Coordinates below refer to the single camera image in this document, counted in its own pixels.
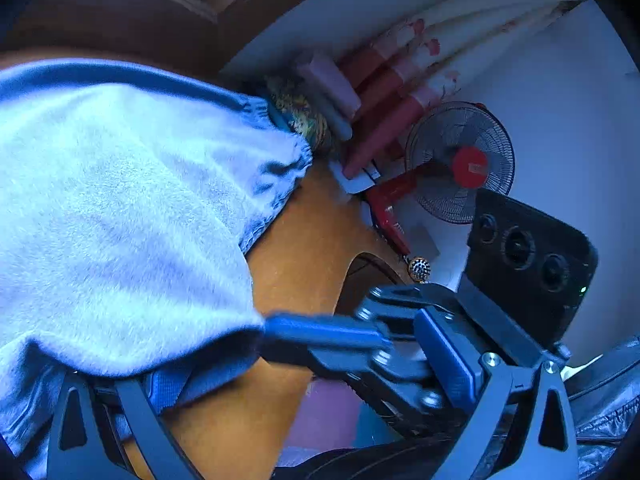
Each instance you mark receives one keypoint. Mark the black shiny jacket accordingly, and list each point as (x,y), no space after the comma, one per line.
(605,410)

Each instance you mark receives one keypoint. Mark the red and cream roll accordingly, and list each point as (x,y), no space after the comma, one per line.
(395,82)
(385,130)
(370,57)

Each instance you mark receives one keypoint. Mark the spiky gold black ball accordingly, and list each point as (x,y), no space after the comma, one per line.
(419,268)

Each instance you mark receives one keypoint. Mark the blue fleece pants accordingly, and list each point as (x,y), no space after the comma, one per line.
(125,210)

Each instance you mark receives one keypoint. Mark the small white box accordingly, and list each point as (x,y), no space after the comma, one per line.
(357,182)

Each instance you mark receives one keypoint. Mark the red standing fan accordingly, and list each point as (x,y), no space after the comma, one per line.
(470,165)

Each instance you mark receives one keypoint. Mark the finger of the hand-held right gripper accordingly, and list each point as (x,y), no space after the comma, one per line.
(350,370)
(320,330)

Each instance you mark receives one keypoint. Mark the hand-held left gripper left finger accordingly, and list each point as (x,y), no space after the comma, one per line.
(165,392)

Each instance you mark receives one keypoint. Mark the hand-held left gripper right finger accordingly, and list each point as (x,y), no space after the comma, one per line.
(445,355)

